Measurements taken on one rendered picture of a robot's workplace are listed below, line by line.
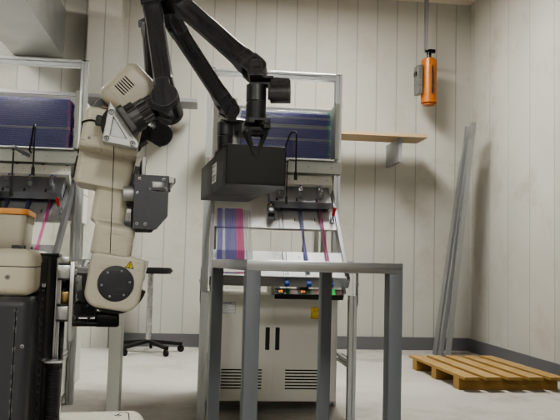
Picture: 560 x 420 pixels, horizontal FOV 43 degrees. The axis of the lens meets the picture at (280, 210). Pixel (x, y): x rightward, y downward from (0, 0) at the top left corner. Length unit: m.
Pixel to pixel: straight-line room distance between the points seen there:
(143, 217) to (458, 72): 5.58
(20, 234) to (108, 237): 0.24
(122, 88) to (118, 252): 0.48
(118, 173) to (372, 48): 5.24
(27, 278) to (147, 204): 0.40
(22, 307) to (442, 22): 6.06
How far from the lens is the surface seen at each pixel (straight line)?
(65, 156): 4.07
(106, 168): 2.16
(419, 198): 7.01
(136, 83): 2.18
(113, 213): 2.16
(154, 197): 2.10
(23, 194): 3.96
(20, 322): 1.97
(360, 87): 7.03
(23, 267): 1.97
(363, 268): 1.99
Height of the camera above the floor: 0.79
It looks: 4 degrees up
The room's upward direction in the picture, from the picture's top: 2 degrees clockwise
